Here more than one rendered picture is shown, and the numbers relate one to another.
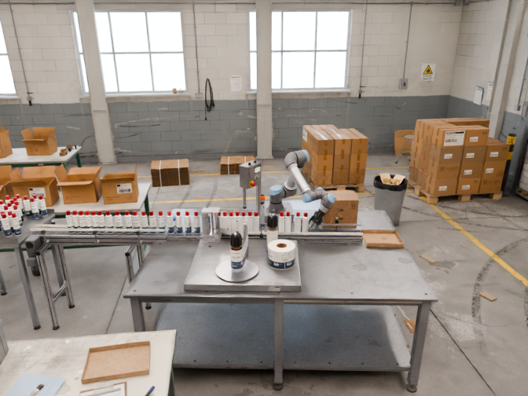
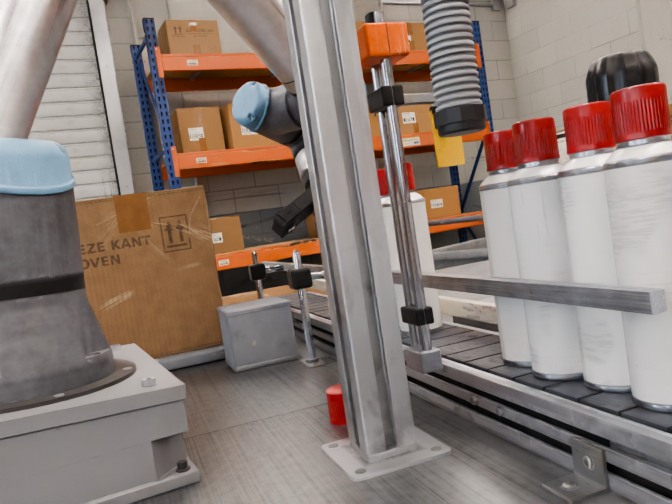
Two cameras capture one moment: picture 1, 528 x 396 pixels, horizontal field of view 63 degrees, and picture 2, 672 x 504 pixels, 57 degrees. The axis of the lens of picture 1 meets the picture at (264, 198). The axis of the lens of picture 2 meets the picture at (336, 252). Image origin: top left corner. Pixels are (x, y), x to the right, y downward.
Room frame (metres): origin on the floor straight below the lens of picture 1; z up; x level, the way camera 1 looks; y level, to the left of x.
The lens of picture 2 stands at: (3.60, 0.52, 1.03)
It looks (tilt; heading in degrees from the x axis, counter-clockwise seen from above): 3 degrees down; 249
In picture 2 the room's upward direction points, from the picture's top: 9 degrees counter-clockwise
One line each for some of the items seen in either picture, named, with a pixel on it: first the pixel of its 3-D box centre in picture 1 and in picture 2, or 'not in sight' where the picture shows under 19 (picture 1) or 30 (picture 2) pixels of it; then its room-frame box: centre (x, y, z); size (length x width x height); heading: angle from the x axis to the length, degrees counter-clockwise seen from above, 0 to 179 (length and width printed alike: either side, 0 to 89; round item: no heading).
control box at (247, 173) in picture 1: (250, 174); not in sight; (3.35, 0.11, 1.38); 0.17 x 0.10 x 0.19; 143
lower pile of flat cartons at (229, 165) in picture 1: (237, 164); not in sight; (7.79, 0.50, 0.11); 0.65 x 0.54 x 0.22; 93
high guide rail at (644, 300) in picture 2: (298, 224); (346, 272); (3.29, -0.29, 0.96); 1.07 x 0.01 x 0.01; 88
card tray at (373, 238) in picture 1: (381, 238); (270, 301); (3.23, -0.99, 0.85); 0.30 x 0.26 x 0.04; 88
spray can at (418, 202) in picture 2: (281, 223); (410, 248); (3.25, -0.15, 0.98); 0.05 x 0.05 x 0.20
